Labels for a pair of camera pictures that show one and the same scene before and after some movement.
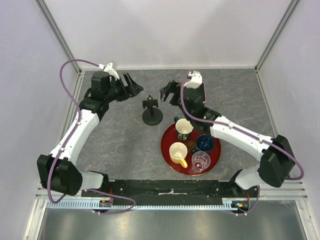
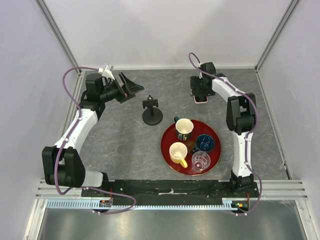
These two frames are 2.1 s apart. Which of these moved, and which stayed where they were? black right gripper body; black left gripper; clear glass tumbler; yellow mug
Moved: black right gripper body
Stayed: black left gripper; yellow mug; clear glass tumbler
